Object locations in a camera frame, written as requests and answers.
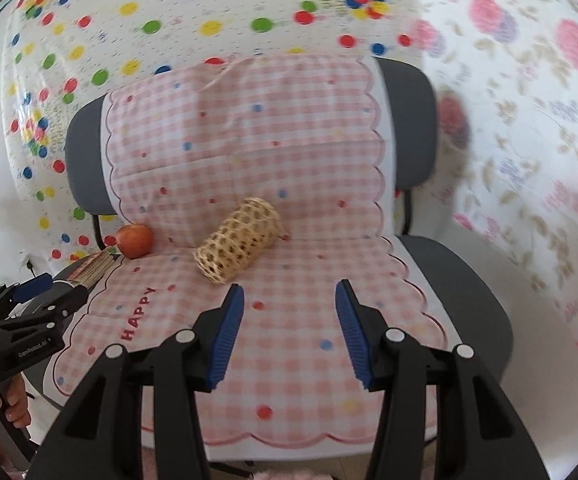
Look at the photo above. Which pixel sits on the red apple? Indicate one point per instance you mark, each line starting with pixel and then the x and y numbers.
pixel 134 241

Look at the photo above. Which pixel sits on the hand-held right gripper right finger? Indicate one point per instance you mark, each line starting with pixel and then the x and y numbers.
pixel 351 335

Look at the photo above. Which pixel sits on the pink checked cushion cover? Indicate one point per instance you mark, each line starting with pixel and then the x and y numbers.
pixel 289 170

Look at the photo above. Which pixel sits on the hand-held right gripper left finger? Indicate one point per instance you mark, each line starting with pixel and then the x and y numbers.
pixel 229 335

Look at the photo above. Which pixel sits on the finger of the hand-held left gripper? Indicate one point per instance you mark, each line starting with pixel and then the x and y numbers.
pixel 71 292
pixel 34 285

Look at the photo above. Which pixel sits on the polka dot cloth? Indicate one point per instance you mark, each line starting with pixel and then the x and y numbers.
pixel 169 20

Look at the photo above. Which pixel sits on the floral cloth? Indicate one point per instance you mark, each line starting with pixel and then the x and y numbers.
pixel 529 135

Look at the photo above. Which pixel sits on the woven bamboo basket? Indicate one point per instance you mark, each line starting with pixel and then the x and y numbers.
pixel 236 240

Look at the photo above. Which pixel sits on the old brown book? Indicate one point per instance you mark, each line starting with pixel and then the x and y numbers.
pixel 94 267

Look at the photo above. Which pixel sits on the grey office chair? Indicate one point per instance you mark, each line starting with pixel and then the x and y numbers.
pixel 409 110

